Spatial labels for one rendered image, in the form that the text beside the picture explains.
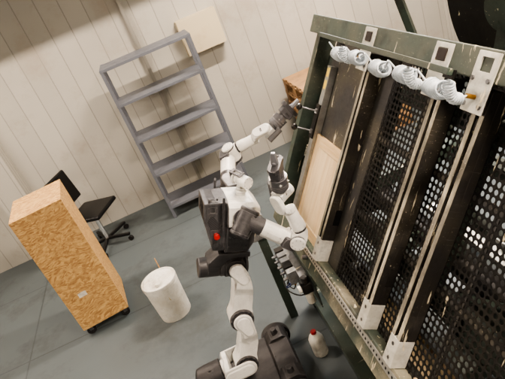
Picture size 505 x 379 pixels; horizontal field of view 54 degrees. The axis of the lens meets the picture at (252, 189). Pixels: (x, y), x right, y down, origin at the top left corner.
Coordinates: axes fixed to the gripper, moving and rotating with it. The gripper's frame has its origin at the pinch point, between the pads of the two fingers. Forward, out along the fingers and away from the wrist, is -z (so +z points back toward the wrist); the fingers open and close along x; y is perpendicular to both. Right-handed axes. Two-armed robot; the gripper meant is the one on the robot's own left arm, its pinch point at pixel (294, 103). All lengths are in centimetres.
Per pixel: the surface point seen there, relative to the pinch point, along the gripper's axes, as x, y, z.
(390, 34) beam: -23, 80, -43
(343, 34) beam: -21, 34, -39
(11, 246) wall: -15, -299, 342
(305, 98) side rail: 6.1, -7.9, -7.4
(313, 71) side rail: -2.1, -7.9, -22.0
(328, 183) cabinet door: 28, 45, 20
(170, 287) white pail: 58, -61, 168
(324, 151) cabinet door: 20.4, 30.2, 8.8
